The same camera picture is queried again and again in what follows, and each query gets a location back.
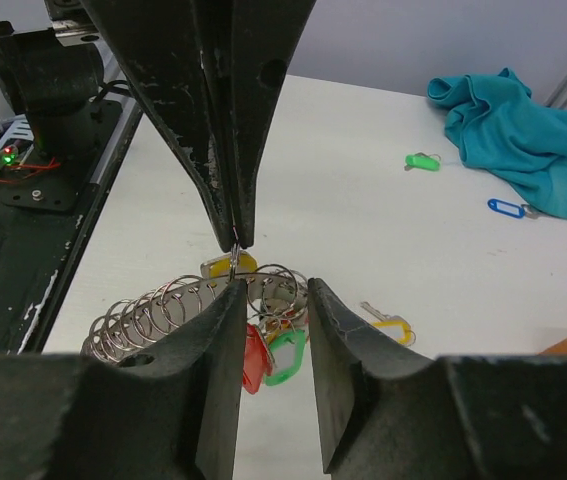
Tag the red key tag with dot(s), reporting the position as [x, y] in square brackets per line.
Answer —
[258, 360]

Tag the metal keyring organizer yellow handle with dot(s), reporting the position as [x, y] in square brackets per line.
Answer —
[276, 302]

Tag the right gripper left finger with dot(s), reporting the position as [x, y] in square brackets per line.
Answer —
[169, 411]

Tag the key with solid yellow tag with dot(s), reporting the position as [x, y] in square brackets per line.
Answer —
[221, 266]

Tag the teal cloth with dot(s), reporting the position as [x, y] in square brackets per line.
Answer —
[496, 126]

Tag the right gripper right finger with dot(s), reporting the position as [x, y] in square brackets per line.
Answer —
[387, 412]

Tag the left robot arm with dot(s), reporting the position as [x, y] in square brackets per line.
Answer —
[49, 61]

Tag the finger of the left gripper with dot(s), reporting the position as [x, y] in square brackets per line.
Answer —
[255, 43]
[164, 49]

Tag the key with yellow framed tag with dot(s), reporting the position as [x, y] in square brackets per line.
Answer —
[394, 325]

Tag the key with blue tag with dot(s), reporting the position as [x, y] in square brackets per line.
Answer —
[512, 210]

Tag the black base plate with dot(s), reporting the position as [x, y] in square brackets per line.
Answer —
[54, 178]

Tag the green key tag on ring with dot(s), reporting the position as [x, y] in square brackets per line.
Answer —
[288, 353]

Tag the key with green tag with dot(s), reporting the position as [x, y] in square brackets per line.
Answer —
[422, 161]

